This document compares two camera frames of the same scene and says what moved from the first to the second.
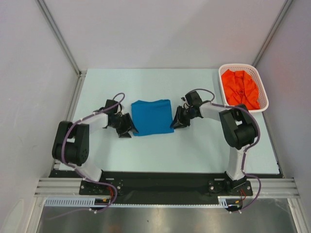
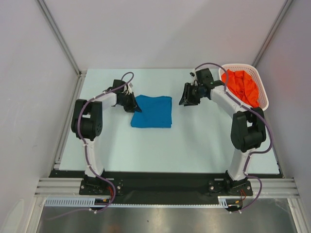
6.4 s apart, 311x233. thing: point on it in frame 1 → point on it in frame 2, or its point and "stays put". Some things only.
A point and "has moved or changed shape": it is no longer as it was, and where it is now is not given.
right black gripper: (182, 116) → (188, 93)
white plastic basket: (263, 97) stays put
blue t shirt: (150, 118) has moved or changed shape
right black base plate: (222, 187) stays put
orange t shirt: (239, 88) stays put
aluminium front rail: (271, 188) stays put
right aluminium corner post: (281, 14) stays put
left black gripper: (128, 124) → (131, 108)
